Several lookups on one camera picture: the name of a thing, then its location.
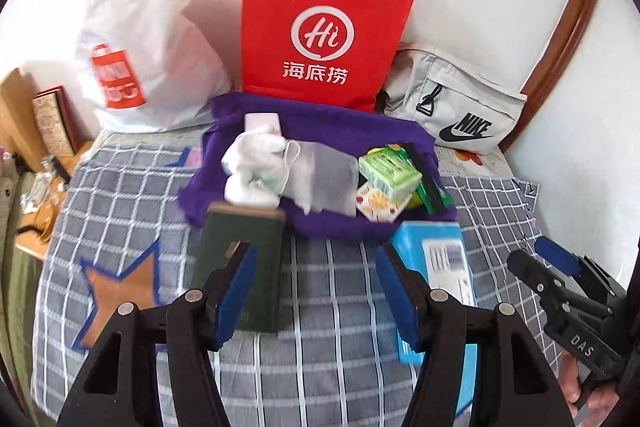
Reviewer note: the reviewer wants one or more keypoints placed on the grey sling bag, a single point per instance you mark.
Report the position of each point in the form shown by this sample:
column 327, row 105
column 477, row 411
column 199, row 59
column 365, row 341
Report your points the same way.
column 450, row 107

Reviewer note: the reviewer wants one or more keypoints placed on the wooden headboard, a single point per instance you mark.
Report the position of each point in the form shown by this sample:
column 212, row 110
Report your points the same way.
column 15, row 107

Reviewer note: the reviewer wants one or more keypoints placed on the small white box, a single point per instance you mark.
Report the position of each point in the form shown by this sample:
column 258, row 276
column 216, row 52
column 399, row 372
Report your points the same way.
column 262, row 124

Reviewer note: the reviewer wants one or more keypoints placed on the hardcover book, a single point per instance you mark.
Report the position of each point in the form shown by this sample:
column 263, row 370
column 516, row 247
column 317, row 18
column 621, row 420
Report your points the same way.
column 52, row 122

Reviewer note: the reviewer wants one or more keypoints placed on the small fruit print packet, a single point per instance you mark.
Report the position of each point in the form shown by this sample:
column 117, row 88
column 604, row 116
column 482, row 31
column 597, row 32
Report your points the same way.
column 377, row 202

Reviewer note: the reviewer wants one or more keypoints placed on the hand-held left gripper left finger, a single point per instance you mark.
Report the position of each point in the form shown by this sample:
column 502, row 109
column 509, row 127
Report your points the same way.
column 235, row 297

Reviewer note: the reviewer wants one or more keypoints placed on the blue tissue pack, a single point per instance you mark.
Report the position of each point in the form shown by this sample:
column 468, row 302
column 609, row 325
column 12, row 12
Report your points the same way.
column 435, row 247

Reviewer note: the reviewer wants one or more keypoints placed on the wooden nightstand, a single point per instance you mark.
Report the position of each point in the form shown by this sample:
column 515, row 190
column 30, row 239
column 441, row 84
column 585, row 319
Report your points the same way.
column 40, row 247

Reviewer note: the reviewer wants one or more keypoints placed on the wooden door frame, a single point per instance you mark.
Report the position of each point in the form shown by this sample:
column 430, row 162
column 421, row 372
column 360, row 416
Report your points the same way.
column 575, row 32

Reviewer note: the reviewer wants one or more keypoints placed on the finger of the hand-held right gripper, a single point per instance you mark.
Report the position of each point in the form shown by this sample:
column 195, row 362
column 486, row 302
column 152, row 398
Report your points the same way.
column 535, row 277
column 555, row 254

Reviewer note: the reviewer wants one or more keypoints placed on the dark tea tin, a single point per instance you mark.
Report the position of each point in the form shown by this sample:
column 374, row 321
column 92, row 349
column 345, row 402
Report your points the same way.
column 235, row 227

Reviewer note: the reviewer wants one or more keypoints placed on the grey checked blanket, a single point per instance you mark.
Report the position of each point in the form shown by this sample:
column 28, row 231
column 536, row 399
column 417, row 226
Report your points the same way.
column 325, row 307

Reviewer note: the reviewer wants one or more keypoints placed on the person's right hand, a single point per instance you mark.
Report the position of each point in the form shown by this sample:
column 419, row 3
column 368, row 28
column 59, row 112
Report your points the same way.
column 567, row 377

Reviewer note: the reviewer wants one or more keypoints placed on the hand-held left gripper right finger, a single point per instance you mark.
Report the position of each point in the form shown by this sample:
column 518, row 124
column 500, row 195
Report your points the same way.
column 400, row 297

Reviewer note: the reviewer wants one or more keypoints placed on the purple fabric storage box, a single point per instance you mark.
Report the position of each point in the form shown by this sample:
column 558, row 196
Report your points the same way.
column 325, row 127

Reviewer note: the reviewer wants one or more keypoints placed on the green tissue pack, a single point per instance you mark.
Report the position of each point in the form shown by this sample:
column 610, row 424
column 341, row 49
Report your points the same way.
column 390, row 169

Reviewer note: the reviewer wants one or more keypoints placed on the green bed sheet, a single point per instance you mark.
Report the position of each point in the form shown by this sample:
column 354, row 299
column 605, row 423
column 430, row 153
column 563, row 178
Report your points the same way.
column 20, row 282

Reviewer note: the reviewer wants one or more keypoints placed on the white cloth bundle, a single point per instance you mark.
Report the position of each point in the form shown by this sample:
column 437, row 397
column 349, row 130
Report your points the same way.
column 250, row 167

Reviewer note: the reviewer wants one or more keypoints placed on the white plastic shopping bag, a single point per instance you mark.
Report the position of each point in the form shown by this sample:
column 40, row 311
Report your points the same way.
column 145, row 17

